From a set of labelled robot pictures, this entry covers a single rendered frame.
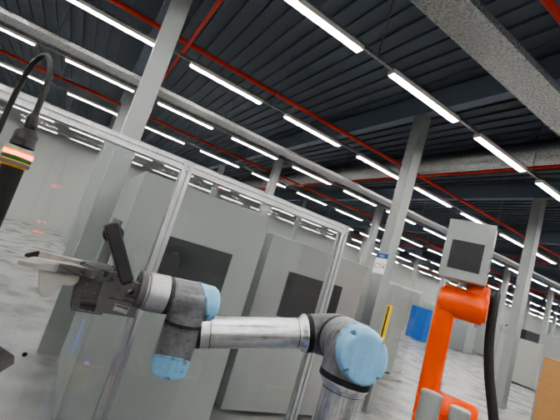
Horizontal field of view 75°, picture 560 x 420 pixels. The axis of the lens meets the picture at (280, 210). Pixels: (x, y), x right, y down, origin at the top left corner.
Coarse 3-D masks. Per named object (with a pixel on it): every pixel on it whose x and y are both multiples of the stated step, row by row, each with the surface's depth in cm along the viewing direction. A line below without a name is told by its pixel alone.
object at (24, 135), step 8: (32, 112) 61; (32, 120) 61; (16, 128) 60; (24, 128) 60; (32, 128) 61; (16, 136) 60; (24, 136) 60; (32, 136) 61; (16, 144) 62; (24, 144) 60; (32, 144) 61
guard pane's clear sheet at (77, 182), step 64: (64, 128) 126; (64, 192) 126; (128, 192) 136; (192, 192) 148; (0, 256) 118; (128, 256) 137; (192, 256) 149; (256, 256) 163; (320, 256) 180; (0, 320) 118; (64, 320) 127; (0, 384) 118; (64, 384) 127; (128, 384) 137; (192, 384) 150; (256, 384) 164
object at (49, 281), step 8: (24, 264) 58; (32, 264) 58; (40, 264) 58; (48, 264) 59; (56, 264) 59; (72, 264) 62; (40, 272) 59; (48, 272) 60; (56, 272) 60; (40, 280) 59; (48, 280) 60; (56, 280) 61; (64, 280) 61; (72, 280) 62; (40, 288) 59; (48, 288) 60; (56, 288) 61; (48, 296) 60
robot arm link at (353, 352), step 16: (336, 320) 87; (352, 320) 86; (320, 336) 88; (336, 336) 81; (352, 336) 77; (368, 336) 78; (336, 352) 77; (352, 352) 76; (368, 352) 77; (384, 352) 78; (320, 368) 82; (336, 368) 78; (352, 368) 75; (368, 368) 76; (384, 368) 77; (336, 384) 77; (352, 384) 76; (368, 384) 76; (320, 400) 80; (336, 400) 78; (352, 400) 78; (320, 416) 78; (336, 416) 77; (352, 416) 78
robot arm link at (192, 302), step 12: (180, 288) 72; (192, 288) 74; (204, 288) 75; (216, 288) 78; (168, 300) 70; (180, 300) 71; (192, 300) 72; (204, 300) 74; (216, 300) 75; (168, 312) 72; (180, 312) 72; (192, 312) 72; (204, 312) 74; (216, 312) 75; (180, 324) 72; (192, 324) 73
